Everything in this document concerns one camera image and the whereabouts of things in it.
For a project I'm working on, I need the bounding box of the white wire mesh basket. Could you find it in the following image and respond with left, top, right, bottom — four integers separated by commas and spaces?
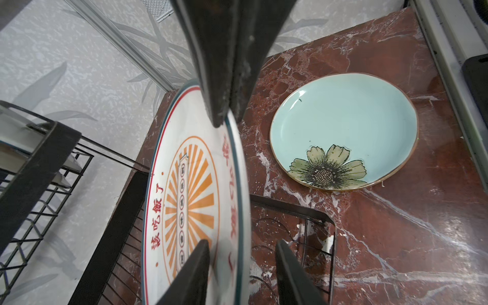
142, 0, 174, 22

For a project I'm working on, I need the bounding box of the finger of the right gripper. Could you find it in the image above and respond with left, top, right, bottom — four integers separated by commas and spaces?
171, 0, 238, 128
230, 0, 296, 122

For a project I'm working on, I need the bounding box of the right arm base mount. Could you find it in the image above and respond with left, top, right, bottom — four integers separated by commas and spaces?
461, 54, 488, 125

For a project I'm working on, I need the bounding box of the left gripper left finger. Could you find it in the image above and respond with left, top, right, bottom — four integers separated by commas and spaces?
157, 240, 210, 305

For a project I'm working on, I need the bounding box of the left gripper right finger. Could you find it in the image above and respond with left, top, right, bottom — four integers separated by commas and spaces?
275, 240, 327, 305

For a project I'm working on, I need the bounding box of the black wire dish rack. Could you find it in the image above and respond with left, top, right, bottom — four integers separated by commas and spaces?
0, 100, 337, 305

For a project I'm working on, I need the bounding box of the sunburst plate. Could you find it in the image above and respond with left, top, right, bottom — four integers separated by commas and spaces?
141, 80, 252, 304

